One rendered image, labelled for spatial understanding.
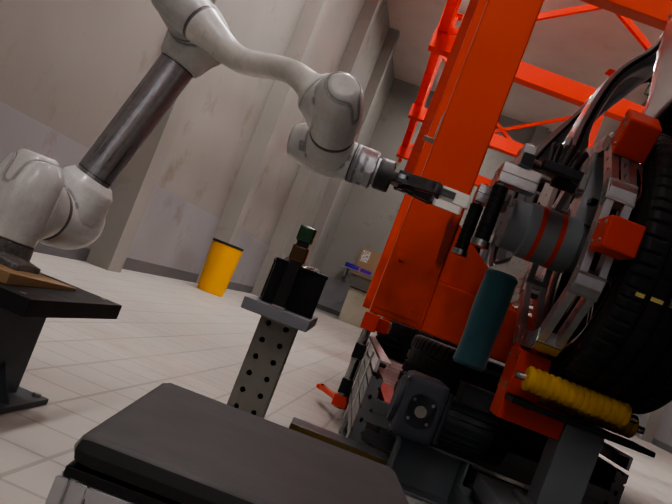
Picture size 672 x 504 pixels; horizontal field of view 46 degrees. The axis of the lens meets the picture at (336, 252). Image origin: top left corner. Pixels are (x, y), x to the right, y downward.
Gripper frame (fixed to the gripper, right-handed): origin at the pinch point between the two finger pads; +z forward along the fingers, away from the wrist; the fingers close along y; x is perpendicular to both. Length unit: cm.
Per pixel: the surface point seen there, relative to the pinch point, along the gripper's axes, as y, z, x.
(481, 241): 2.0, 7.4, -6.4
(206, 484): 108, -21, -49
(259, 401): -30, -28, -63
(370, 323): -181, -3, -36
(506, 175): 2.3, 7.3, 9.5
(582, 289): 9.1, 30.2, -9.0
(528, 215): -11.3, 17.3, 5.3
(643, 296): 14.5, 40.8, -6.4
